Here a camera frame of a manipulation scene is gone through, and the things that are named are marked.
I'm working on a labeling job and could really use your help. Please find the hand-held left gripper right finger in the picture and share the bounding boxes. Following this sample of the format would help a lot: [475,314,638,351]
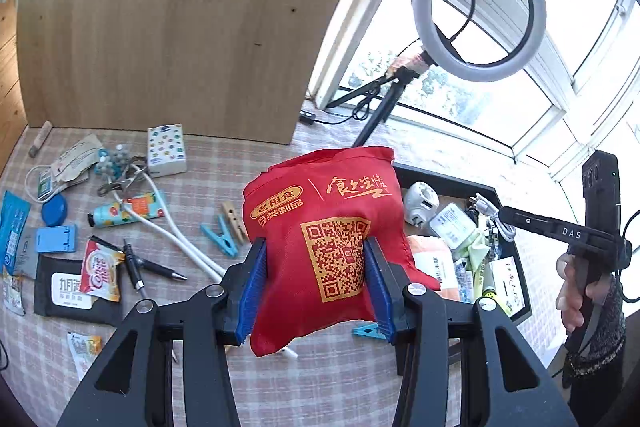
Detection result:
[363,236,581,427]

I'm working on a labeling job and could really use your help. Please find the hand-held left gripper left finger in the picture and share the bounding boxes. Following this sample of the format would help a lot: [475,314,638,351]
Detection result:
[57,237,269,427]

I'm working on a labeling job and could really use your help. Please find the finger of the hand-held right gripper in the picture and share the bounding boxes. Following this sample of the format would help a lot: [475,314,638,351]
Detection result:
[499,205,556,236]

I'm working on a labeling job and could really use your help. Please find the white USB cable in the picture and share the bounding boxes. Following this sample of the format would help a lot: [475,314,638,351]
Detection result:
[467,193,517,240]

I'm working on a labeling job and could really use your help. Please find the black tray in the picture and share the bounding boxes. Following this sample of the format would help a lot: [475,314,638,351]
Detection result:
[392,162,533,365]

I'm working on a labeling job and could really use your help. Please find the red cloth pouch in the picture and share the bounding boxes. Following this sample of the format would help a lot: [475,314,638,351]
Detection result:
[242,146,441,358]

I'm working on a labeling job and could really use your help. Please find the white cord with ball clusters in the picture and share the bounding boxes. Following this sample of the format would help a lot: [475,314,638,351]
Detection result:
[95,147,228,280]

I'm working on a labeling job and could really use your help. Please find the black pen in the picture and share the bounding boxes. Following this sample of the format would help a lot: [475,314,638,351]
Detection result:
[90,235,188,283]
[122,239,148,300]

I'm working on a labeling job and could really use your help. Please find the red creamer sachet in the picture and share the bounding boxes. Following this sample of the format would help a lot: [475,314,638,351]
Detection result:
[79,238,126,303]

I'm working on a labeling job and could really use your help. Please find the metal spring clamp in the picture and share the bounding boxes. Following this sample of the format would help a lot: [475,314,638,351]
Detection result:
[97,159,148,198]

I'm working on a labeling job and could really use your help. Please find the person's right forearm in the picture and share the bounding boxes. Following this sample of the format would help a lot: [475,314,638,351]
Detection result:
[562,274,628,427]

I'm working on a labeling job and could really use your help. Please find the person's right hand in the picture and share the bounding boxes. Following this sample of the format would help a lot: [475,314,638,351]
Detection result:
[556,253,610,334]

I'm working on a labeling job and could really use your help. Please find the teal clothespin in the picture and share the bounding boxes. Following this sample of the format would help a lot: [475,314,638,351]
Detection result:
[200,214,240,258]
[351,322,393,342]

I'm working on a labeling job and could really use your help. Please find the yellow-green cloth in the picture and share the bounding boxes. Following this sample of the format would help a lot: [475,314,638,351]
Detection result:
[452,227,493,268]

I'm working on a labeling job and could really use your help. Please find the orange tissue pack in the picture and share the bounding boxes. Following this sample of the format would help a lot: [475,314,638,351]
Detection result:
[406,234,461,303]

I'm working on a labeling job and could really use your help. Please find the white printed box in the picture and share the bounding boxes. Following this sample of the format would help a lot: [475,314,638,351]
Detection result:
[482,257,526,315]

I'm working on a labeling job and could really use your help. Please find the wooden clothespin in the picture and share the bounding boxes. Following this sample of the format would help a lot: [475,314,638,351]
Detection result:
[221,202,247,244]

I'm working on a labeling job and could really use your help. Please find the white plug-in device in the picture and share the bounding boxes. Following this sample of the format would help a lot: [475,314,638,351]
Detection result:
[402,182,441,228]

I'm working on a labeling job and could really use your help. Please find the colourful hand cream tube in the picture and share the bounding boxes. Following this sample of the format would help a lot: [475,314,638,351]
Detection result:
[87,191,167,229]

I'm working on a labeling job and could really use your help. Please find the white dotted tissue box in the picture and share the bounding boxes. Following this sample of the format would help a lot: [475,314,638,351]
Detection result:
[146,123,188,178]

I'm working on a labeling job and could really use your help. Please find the black tripod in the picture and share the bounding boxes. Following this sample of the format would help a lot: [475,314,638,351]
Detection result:
[327,52,436,148]

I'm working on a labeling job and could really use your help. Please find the orange white sachet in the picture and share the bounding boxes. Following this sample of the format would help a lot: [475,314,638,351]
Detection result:
[66,331,103,383]

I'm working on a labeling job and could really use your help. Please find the black wet wipes pack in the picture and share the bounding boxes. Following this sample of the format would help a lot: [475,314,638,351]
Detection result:
[33,254,123,327]

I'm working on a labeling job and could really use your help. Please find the blue phone stand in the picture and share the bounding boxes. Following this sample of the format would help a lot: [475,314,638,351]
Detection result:
[35,224,78,254]

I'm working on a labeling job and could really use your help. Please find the blue round disc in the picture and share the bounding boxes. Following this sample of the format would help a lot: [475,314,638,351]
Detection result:
[41,196,70,227]

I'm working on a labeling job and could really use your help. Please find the white paper packet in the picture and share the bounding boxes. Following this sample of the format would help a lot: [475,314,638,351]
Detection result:
[50,134,103,182]

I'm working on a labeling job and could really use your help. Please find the printed snack sachet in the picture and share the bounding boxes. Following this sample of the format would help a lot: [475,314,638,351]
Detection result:
[0,269,26,317]

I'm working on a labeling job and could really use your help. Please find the blue sachet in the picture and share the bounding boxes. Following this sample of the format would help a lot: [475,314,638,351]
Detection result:
[0,191,32,278]

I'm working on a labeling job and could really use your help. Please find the large wooden board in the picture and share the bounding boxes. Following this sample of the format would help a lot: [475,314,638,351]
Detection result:
[15,0,376,145]

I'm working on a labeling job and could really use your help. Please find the wooden slat panel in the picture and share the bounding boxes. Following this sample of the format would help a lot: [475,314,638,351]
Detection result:
[0,0,26,178]

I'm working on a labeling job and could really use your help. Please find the black ring light cable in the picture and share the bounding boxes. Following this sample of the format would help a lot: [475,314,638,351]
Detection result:
[325,37,426,124]

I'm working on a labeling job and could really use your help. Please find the white charging cable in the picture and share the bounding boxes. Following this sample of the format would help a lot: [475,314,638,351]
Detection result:
[25,164,68,205]

